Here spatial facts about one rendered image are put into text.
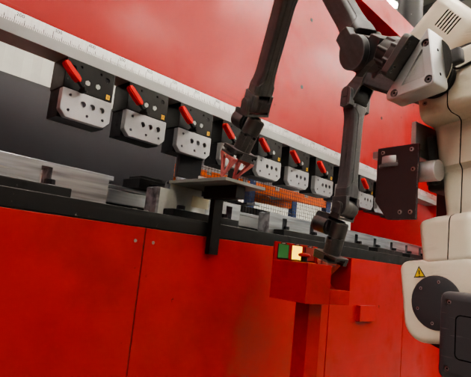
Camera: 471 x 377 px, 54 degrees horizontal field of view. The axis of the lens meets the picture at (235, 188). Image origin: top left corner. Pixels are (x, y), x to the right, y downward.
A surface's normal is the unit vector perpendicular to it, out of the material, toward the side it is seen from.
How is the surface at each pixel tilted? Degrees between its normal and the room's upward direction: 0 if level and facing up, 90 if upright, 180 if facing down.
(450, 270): 90
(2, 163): 90
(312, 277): 90
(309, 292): 90
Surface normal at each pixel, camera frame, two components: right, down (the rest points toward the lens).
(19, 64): 0.46, -0.08
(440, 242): -0.79, -0.17
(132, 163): 0.73, -0.03
